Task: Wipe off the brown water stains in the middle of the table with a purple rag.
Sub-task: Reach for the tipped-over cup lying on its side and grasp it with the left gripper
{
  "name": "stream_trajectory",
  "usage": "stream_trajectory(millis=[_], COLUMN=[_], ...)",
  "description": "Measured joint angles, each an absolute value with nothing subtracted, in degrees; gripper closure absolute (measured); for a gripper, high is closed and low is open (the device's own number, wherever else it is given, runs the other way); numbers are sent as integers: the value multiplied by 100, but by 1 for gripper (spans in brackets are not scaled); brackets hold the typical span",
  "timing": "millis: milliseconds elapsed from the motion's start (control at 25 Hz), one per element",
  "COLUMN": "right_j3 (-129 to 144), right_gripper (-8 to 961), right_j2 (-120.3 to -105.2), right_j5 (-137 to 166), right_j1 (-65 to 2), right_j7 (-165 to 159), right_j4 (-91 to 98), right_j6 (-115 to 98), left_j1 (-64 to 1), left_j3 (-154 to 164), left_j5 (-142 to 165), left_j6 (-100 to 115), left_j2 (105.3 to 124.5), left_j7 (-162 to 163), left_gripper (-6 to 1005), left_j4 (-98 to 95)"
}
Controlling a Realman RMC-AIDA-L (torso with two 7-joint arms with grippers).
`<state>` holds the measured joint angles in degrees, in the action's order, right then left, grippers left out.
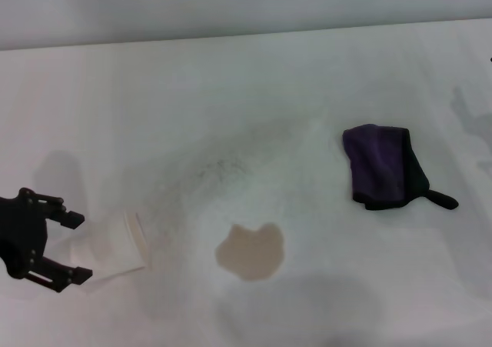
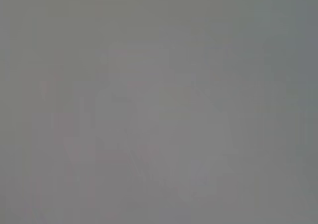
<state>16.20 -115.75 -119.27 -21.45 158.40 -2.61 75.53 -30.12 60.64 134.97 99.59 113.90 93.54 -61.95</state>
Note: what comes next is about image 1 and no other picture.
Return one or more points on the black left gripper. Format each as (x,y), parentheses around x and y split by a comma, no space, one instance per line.
(21,231)

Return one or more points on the white paper cup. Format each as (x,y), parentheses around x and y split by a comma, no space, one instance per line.
(115,243)

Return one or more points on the purple rag with black trim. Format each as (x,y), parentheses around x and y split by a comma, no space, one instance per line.
(376,162)

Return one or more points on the brown water stain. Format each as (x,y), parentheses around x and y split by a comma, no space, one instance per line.
(250,252)

